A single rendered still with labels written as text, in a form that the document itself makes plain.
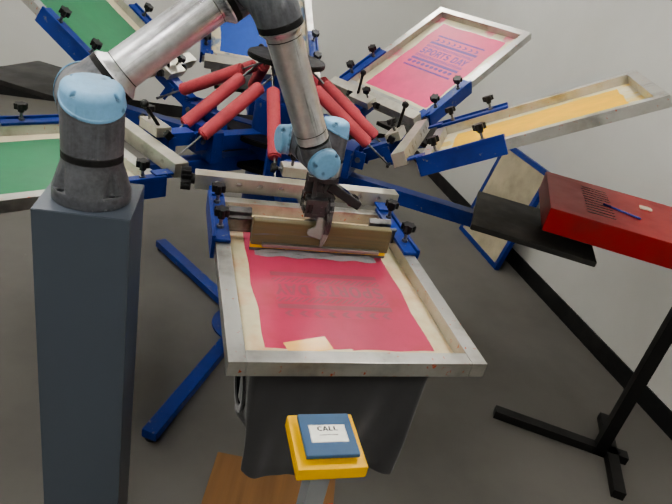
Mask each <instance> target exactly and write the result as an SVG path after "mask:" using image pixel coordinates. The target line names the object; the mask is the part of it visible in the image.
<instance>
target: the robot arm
mask: <svg viewBox="0 0 672 504"><path fill-rule="evenodd" d="M249 14H250V15H251V17H252V18H253V20H254V22H255V25H256V27H257V30H258V33H259V36H261V37H262V38H264V39H265V40H266V43H267V46H268V49H269V52H270V56H271V59H272V62H273V66H274V69H275V72H276V75H277V79H278V82H279V85H280V88H281V92H282V95H283V98H284V102H285V105H286V108H287V111H288V115H289V118H290V121H291V124H280V125H279V126H278V127H277V128H276V130H275V134H274V145H275V149H276V151H277V152H278V153H280V154H286V155H288V154H292V155H293V156H294V157H295V158H296V159H297V160H298V161H299V162H300V163H301V164H302V165H303V166H304V167H305V168H306V169H307V170H308V172H307V175H306V181H305V187H304V189H302V195H301V201H300V206H301V209H302V212H303V213H304V217H310V218H308V219H305V221H316V225H315V227H312V228H310V229H308V231H307V235H308V236H310V237H313V238H316V239H319V240H320V241H319V248H321V247H322V246H323V244H324V243H325V242H326V240H327V237H328V235H329V232H330V229H331V225H332V219H333V214H334V209H335V202H334V200H335V199H336V198H335V196H334V195H336V196H337V197H338V198H340V199H341V200H343V201H344V202H346V203H347V205H348V206H350V207H353V208H354V209H356V210H358V209H359V207H360V206H361V205H362V203H361V202H360V200H359V198H358V196H357V195H355V194H352V193H351V192H349V191H348V190H346V189H345V188H344V187H342V186H341V185H339V184H338V182H339V177H340V176H341V171H342V166H343V161H344V156H345V151H346V146H347V141H348V140H349V131H350V130H349V129H350V124H349V122H348V121H346V120H345V119H343V118H340V117H336V116H325V117H324V116H323V112H322V108H321V104H320V101H319V97H318V93H317V89H316V85H315V82H314V78H313V74H312V70H311V66H310V62H309V59H308V55H307V51H306V47H305V43H304V40H303V36H302V32H301V28H302V26H303V24H304V20H303V16H302V12H301V8H300V4H299V0H179V1H178V2H176V3H175V4H174V5H172V6H171V7H169V8H168V9H167V10H165V11H164V12H162V13H161V14H160V15H158V16H157V17H156V18H154V19H153V20H151V21H150V22H149V23H147V24H146V25H144V26H143V27H142V28H140V29H139V30H138V31H136V32H135V33H133V34H132V35H131V36H129V37H128V38H126V39H125V40H124V41H122V42H121V43H120V44H118V45H117V46H115V47H114V48H113V49H111V50H110V51H109V52H101V51H94V52H93V53H91V54H90V55H89V56H87V57H86V58H84V59H83V60H82V61H75V62H71V63H69V64H67V65H65V66H64V67H63V68H62V69H61V70H60V71H59V72H58V74H57V76H56V78H55V80H54V84H53V97H54V100H55V103H56V106H57V110H58V115H59V136H60V160H59V163H58V165H57V168H56V171H55V174H54V176H53V179H52V182H51V197H52V199H53V200H54V201H55V202H56V203H58V204H59V205H61V206H63V207H66V208H69V209H73V210H78V211H85V212H106V211H112V210H116V209H120V208H122V207H124V206H126V205H127V204H129V203H130V201H131V196H132V188H131V184H130V181H129V178H128V175H127V172H126V168H125V165H124V139H125V111H126V108H127V103H128V102H130V101H131V100H132V99H134V93H135V88H136V87H137V86H138V85H140V84H141V83H143V82H144V81H145V80H147V79H148V78H149V77H151V76H152V75H154V74H155V73H156V72H158V71H159V70H160V69H162V68H163V67H165V66H166V65H167V64H169V63H170V62H171V61H173V60H174V59H176V58H177V57H178V56H180V55H181V54H182V53H184V52H185V51H187V50H188V49H189V48H191V47H192V46H193V45H195V44H196V43H198V42H199V41H200V40H202V39H203V38H204V37H206V36H207V35H208V34H210V33H211V32H213V31H214V30H215V29H217V28H218V27H219V26H221V25H222V24H224V23H225V22H230V23H235V24H236V23H238V22H239V21H241V20H242V19H244V18H245V17H246V16H248V15H249Z"/></svg>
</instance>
